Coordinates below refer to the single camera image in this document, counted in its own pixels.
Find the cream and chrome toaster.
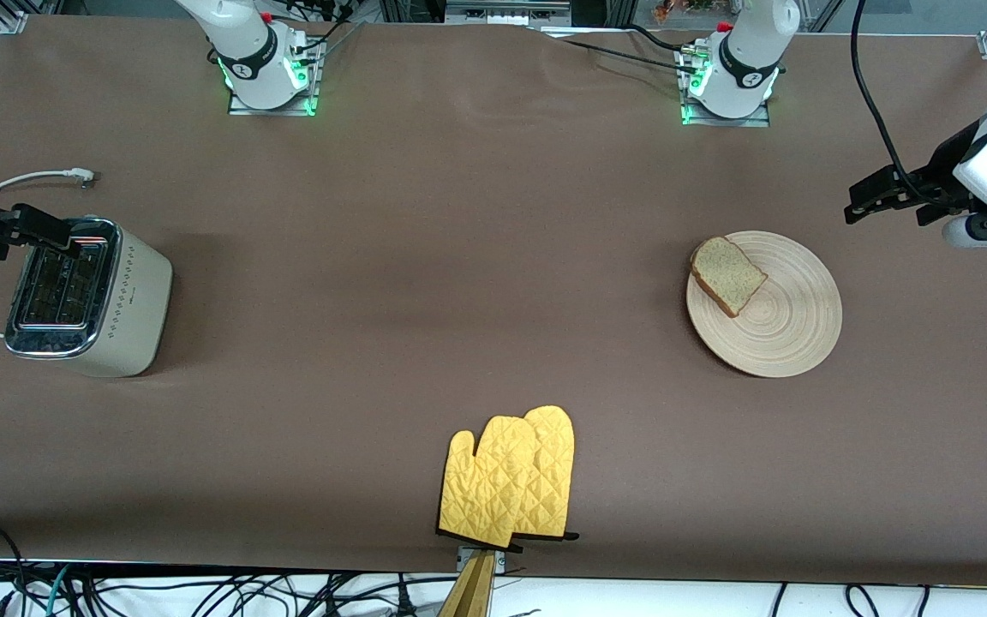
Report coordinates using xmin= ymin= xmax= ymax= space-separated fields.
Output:
xmin=3 ymin=216 xmax=174 ymax=379

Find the wooden camera post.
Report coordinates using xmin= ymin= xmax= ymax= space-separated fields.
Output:
xmin=438 ymin=551 xmax=496 ymax=617

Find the round wooden plate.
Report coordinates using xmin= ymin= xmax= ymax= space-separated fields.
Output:
xmin=686 ymin=231 xmax=843 ymax=379

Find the small metal post bracket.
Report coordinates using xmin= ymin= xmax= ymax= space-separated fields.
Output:
xmin=456 ymin=545 xmax=508 ymax=575

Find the grey metal box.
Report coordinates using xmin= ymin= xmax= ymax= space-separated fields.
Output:
xmin=445 ymin=0 xmax=571 ymax=25

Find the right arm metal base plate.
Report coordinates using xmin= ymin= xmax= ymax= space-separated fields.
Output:
xmin=228 ymin=39 xmax=325 ymax=117

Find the orange background object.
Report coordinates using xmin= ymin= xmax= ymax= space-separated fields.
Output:
xmin=652 ymin=0 xmax=717 ymax=24

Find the yellow quilted oven mitt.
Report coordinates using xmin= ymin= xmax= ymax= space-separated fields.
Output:
xmin=511 ymin=405 xmax=580 ymax=542
xmin=436 ymin=416 xmax=539 ymax=549

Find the slice of bread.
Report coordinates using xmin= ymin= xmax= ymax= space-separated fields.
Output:
xmin=690 ymin=237 xmax=769 ymax=319

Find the long black base cable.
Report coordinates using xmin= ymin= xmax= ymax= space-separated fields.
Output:
xmin=555 ymin=36 xmax=700 ymax=76

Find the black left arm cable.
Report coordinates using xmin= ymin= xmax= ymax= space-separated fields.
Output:
xmin=851 ymin=0 xmax=931 ymax=205

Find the white toaster power cord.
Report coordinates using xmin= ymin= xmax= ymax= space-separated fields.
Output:
xmin=0 ymin=168 xmax=97 ymax=338

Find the short black base cable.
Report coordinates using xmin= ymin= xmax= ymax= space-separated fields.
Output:
xmin=626 ymin=24 xmax=687 ymax=52

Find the teal cable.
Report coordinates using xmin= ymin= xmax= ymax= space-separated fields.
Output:
xmin=27 ymin=566 xmax=73 ymax=617

